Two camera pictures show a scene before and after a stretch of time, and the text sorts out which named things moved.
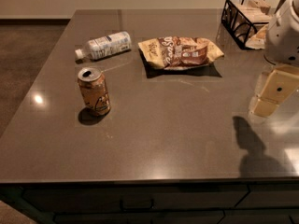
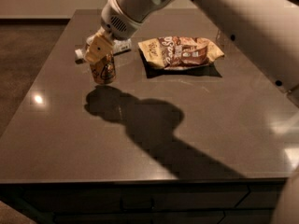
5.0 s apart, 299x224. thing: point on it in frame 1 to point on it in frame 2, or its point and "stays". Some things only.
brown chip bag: (179, 52) stays
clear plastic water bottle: (109, 45) stays
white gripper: (284, 36) to (116, 24)
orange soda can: (94, 91) to (104, 69)
